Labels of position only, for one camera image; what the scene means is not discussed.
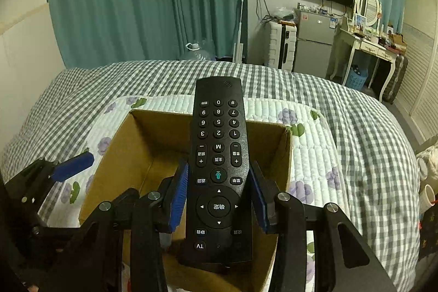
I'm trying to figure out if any white stick vacuum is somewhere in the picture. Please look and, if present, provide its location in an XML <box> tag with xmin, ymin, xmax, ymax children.
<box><xmin>233</xmin><ymin>0</ymin><xmax>247</xmax><ymax>63</ymax></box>

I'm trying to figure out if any dark patterned cloth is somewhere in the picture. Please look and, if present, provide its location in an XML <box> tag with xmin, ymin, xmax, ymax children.
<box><xmin>418</xmin><ymin>210</ymin><xmax>438</xmax><ymax>260</ymax></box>

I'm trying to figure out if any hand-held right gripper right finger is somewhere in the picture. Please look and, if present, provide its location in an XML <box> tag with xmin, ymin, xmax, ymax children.
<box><xmin>249</xmin><ymin>160</ymin><xmax>398</xmax><ymax>292</ymax></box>

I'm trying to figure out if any white louvered wardrobe door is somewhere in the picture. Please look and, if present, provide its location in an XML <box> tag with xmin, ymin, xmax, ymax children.
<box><xmin>393</xmin><ymin>0</ymin><xmax>438</xmax><ymax>151</ymax></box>

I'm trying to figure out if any white floral quilted mat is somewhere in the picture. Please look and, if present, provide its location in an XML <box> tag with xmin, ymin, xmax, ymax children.
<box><xmin>37</xmin><ymin>94</ymin><xmax>351</xmax><ymax>292</ymax></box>

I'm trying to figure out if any white dressing table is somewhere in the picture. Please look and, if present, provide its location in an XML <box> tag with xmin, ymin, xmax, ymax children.
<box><xmin>328</xmin><ymin>26</ymin><xmax>407</xmax><ymax>103</ymax></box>

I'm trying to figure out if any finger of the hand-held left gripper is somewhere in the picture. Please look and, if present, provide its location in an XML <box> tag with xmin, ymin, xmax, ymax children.
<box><xmin>4</xmin><ymin>149</ymin><xmax>95</xmax><ymax>198</ymax></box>

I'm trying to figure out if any brown cardboard box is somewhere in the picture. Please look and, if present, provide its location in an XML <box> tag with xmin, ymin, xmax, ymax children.
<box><xmin>78</xmin><ymin>109</ymin><xmax>293</xmax><ymax>292</ymax></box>

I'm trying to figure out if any clear plastic bag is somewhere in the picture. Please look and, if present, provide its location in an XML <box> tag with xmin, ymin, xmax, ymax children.
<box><xmin>273</xmin><ymin>6</ymin><xmax>297</xmax><ymax>22</ymax></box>

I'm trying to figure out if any grey checkered bed sheet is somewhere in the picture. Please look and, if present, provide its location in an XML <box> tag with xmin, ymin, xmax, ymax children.
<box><xmin>0</xmin><ymin>59</ymin><xmax>424</xmax><ymax>292</ymax></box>

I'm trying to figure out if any blue plastic basket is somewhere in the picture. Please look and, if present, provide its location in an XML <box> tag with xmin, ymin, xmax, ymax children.
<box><xmin>344</xmin><ymin>63</ymin><xmax>369</xmax><ymax>91</ymax></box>

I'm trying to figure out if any grey refrigerator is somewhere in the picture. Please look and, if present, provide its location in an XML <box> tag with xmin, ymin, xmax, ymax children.
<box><xmin>292</xmin><ymin>9</ymin><xmax>340</xmax><ymax>79</ymax></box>

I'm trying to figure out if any white cup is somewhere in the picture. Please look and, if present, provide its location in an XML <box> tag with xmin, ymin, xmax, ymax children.
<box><xmin>419</xmin><ymin>184</ymin><xmax>437</xmax><ymax>215</ymax></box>

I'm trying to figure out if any black hanging cable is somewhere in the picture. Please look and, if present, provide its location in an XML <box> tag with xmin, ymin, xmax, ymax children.
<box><xmin>256</xmin><ymin>0</ymin><xmax>276</xmax><ymax>26</ymax></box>

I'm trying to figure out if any clear water jug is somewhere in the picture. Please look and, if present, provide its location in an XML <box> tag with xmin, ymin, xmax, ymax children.
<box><xmin>178</xmin><ymin>42</ymin><xmax>213</xmax><ymax>61</ymax></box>

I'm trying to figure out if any black remote control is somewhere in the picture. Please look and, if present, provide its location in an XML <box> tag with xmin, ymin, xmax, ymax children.
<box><xmin>178</xmin><ymin>76</ymin><xmax>254</xmax><ymax>274</ymax></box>

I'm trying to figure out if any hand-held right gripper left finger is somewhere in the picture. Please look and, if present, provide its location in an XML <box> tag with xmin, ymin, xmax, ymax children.
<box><xmin>46</xmin><ymin>160</ymin><xmax>190</xmax><ymax>292</ymax></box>

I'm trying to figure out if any white oval mirror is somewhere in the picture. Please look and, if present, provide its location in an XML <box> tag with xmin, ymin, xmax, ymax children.
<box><xmin>354</xmin><ymin>0</ymin><xmax>382</xmax><ymax>28</ymax></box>

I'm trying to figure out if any white ribbed suitcase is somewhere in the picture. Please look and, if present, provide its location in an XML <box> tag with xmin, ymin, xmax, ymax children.
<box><xmin>267</xmin><ymin>20</ymin><xmax>298</xmax><ymax>72</ymax></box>

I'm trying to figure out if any dark suitcase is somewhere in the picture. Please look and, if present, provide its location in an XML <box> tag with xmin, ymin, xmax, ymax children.
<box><xmin>381</xmin><ymin>54</ymin><xmax>409</xmax><ymax>105</ymax></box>

